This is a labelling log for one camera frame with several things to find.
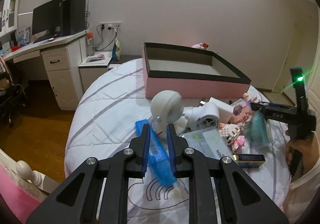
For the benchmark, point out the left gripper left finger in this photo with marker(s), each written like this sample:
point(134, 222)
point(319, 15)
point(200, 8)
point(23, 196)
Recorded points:
point(146, 133)

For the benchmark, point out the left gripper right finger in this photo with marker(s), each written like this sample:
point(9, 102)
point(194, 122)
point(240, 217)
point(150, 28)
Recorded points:
point(171, 138)

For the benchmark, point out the white round speaker toy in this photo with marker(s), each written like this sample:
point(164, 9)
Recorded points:
point(167, 108)

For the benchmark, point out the blue plastic case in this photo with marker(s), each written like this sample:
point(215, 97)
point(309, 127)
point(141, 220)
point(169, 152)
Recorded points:
point(158, 161)

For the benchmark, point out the white hair dryer toy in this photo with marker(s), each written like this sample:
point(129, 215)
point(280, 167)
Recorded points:
point(202, 117)

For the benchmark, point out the clear plastic storage case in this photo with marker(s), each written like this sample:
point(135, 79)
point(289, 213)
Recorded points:
point(209, 142)

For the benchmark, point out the teal pouch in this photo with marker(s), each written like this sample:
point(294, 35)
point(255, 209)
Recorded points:
point(257, 131)

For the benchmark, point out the pink doll figure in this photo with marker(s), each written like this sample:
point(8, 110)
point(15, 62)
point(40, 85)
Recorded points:
point(251, 99)

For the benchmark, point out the pink purple brick figure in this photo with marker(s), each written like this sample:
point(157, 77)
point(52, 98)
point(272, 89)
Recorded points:
point(242, 112)

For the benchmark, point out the white pink brick cat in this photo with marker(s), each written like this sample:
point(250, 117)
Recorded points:
point(231, 133)

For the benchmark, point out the blue gold rectangular box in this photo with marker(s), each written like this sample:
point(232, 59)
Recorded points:
point(249, 160)

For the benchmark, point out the person's right hand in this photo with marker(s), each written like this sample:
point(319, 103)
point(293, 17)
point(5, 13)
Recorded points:
point(309, 154)

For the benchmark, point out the white striped bed quilt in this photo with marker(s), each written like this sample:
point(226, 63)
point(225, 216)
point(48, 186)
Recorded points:
point(104, 123)

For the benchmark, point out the pink black storage box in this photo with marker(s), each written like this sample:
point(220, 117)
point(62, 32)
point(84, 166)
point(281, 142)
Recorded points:
point(193, 73)

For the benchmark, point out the snack bag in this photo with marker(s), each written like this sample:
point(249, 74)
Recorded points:
point(116, 50)

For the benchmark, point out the white bedside cabinet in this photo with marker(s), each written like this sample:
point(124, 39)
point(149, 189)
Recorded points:
point(93, 67)

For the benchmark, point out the pink plush toy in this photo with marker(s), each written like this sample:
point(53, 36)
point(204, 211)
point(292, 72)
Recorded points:
point(202, 46)

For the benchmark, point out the bottle with orange cap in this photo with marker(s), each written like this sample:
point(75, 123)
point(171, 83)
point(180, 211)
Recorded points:
point(90, 43)

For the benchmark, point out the white desk with drawers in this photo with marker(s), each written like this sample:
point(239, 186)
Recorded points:
point(61, 57)

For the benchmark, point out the black computer tower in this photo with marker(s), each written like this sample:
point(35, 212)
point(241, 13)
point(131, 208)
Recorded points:
point(72, 17)

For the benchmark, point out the black computer monitor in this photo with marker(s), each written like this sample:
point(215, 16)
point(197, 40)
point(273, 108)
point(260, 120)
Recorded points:
point(46, 21)

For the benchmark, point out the white glass door cabinet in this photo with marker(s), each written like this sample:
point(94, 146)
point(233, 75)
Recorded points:
point(9, 13)

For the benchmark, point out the white wall socket strip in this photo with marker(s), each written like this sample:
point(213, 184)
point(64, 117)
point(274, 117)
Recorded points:
point(111, 25)

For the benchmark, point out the white bed post knob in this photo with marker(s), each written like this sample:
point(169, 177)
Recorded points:
point(24, 171)

